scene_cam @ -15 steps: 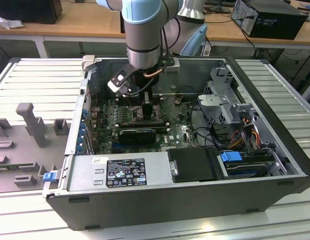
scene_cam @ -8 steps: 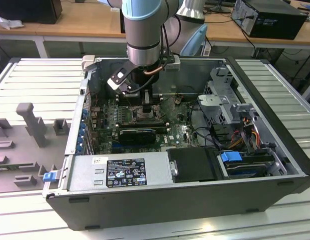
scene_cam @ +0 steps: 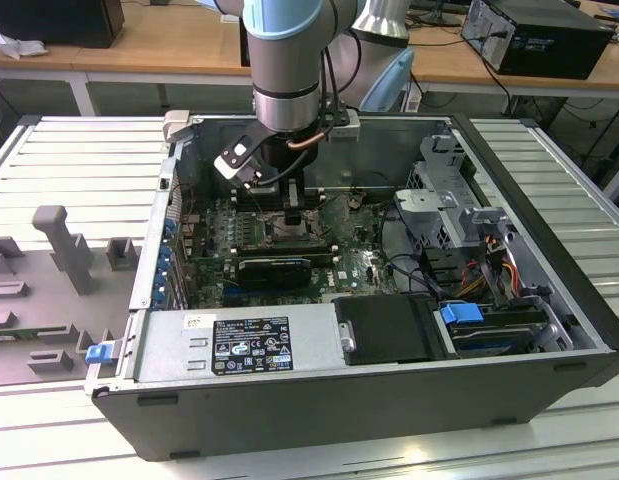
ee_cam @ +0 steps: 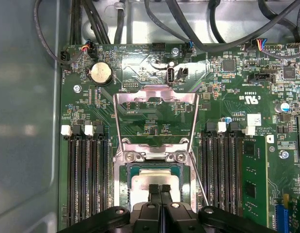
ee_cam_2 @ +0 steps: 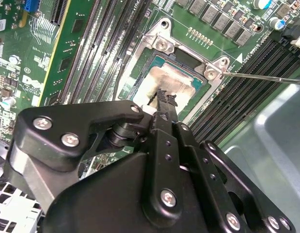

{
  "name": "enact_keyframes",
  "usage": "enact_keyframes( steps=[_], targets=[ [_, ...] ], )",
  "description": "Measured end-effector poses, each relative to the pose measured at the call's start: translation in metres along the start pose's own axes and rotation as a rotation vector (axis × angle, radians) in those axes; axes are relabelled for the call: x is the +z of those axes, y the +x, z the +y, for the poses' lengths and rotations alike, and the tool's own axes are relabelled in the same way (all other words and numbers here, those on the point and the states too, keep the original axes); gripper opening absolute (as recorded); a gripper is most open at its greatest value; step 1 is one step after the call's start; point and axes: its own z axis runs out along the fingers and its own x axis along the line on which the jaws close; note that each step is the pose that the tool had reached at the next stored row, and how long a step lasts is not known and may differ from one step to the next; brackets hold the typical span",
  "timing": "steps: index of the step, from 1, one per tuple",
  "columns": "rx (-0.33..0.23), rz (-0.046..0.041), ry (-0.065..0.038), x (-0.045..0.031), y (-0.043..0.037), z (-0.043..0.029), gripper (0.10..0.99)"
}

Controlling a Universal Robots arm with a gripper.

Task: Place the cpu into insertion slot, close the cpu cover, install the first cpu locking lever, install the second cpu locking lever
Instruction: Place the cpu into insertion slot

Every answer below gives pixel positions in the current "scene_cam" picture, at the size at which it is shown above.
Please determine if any metal CPU socket cover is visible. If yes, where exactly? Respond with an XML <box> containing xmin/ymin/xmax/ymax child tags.
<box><xmin>316</xmin><ymin>194</ymin><xmax>351</xmax><ymax>236</ymax></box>

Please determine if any white-latch RAM slot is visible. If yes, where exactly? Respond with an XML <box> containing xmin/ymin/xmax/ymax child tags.
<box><xmin>228</xmin><ymin>250</ymin><xmax>336</xmax><ymax>261</ymax></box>
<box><xmin>230</xmin><ymin>186</ymin><xmax>326</xmax><ymax>195</ymax></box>
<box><xmin>228</xmin><ymin>241</ymin><xmax>336</xmax><ymax>250</ymax></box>
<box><xmin>230</xmin><ymin>195</ymin><xmax>326</xmax><ymax>205</ymax></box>

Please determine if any CPU socket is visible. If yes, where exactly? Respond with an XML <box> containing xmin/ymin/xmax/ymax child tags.
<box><xmin>261</xmin><ymin>212</ymin><xmax>316</xmax><ymax>242</ymax></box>

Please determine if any black plastic bay cover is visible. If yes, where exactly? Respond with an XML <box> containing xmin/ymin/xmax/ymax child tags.
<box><xmin>333</xmin><ymin>294</ymin><xmax>441</xmax><ymax>366</ymax></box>

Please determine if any black graphics card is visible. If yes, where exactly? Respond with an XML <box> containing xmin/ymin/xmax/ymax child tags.
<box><xmin>236</xmin><ymin>257</ymin><xmax>314</xmax><ymax>289</ymax></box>

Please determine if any green motherboard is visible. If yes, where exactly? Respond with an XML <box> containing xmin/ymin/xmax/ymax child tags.
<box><xmin>186</xmin><ymin>192</ymin><xmax>425</xmax><ymax>311</ymax></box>

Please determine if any silver metal drive cage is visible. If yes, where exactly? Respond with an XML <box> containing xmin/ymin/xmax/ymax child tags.
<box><xmin>393</xmin><ymin>133</ymin><xmax>520</xmax><ymax>254</ymax></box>

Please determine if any black upright computer box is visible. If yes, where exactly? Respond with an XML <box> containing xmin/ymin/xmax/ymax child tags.
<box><xmin>238</xmin><ymin>19</ymin><xmax>254</xmax><ymax>67</ymax></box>

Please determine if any white power strip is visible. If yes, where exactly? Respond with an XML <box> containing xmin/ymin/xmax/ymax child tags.
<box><xmin>401</xmin><ymin>81</ymin><xmax>424</xmax><ymax>114</ymax></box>

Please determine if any silver power supply unit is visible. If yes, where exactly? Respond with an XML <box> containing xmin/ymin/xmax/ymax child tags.
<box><xmin>133</xmin><ymin>304</ymin><xmax>351</xmax><ymax>384</ymax></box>

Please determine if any hard disk in blue carrier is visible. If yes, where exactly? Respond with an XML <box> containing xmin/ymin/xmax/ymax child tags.
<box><xmin>437</xmin><ymin>301</ymin><xmax>549</xmax><ymax>359</ymax></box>

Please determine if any black open PC case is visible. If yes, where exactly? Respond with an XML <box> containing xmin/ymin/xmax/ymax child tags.
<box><xmin>83</xmin><ymin>109</ymin><xmax>619</xmax><ymax>464</ymax></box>

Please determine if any black monitor stand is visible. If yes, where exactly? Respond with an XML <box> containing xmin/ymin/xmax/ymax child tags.
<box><xmin>407</xmin><ymin>0</ymin><xmax>471</xmax><ymax>29</ymax></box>

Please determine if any grey parts rack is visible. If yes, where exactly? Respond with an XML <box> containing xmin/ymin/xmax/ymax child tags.
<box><xmin>0</xmin><ymin>204</ymin><xmax>146</xmax><ymax>387</ymax></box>

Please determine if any blue case release latch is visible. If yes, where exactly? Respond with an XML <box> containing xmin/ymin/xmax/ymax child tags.
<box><xmin>86</xmin><ymin>343</ymin><xmax>116</xmax><ymax>366</ymax></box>

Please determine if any black box on desk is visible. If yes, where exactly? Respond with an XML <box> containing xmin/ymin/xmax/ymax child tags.
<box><xmin>0</xmin><ymin>0</ymin><xmax>126</xmax><ymax>50</ymax></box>

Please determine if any black desktop PC tower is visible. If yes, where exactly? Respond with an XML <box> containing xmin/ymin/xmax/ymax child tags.
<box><xmin>461</xmin><ymin>0</ymin><xmax>616</xmax><ymax>81</ymax></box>

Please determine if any crumpled white paper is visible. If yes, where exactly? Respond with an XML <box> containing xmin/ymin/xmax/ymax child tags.
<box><xmin>0</xmin><ymin>28</ymin><xmax>51</xmax><ymax>62</ymax></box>

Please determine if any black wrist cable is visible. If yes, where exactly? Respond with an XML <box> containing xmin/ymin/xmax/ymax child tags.
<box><xmin>247</xmin><ymin>149</ymin><xmax>318</xmax><ymax>190</ymax></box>

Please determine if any white wrist camera black plate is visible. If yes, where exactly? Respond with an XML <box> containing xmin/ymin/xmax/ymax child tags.
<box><xmin>212</xmin><ymin>130</ymin><xmax>264</xmax><ymax>190</ymax></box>

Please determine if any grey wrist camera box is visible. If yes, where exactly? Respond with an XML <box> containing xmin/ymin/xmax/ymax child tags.
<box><xmin>332</xmin><ymin>109</ymin><xmax>362</xmax><ymax>143</ymax></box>

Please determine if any thin dark fan wire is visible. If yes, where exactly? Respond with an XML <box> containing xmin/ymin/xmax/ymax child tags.
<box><xmin>352</xmin><ymin>171</ymin><xmax>399</xmax><ymax>195</ymax></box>

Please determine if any grey case handle latch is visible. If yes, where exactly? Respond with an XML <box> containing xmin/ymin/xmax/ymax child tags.
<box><xmin>161</xmin><ymin>110</ymin><xmax>194</xmax><ymax>147</ymax></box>

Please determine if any thick black cable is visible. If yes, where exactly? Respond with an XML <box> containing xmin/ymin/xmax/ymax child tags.
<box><xmin>378</xmin><ymin>199</ymin><xmax>443</xmax><ymax>304</ymax></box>

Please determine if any wooden desk white frame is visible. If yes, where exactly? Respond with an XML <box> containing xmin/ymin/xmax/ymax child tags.
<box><xmin>408</xmin><ymin>0</ymin><xmax>619</xmax><ymax>101</ymax></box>
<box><xmin>0</xmin><ymin>0</ymin><xmax>415</xmax><ymax>119</ymax></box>

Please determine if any yellow orange power wire bundle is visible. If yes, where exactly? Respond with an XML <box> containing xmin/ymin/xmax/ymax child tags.
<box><xmin>457</xmin><ymin>238</ymin><xmax>521</xmax><ymax>297</ymax></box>

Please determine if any black hanging power cable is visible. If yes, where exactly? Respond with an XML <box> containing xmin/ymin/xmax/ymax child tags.
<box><xmin>481</xmin><ymin>47</ymin><xmax>523</xmax><ymax>119</ymax></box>

